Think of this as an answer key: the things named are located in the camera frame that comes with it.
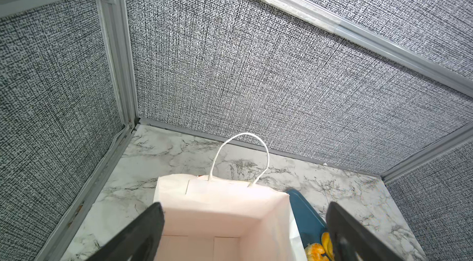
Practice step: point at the teal plastic tray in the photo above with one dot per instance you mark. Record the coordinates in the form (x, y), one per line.
(310, 224)

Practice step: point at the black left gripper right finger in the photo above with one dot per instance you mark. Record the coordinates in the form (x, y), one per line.
(352, 241)

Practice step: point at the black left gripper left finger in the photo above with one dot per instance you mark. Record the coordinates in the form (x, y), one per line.
(139, 241)

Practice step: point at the yellow metal tongs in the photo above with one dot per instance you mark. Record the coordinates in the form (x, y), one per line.
(327, 245)

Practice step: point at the small round striped bun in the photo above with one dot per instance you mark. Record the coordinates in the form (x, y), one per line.
(315, 252)

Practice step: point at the aluminium enclosure frame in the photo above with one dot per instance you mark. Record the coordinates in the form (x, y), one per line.
(218, 67)

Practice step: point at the red paper gift bag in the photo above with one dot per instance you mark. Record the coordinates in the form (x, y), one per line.
(212, 219)

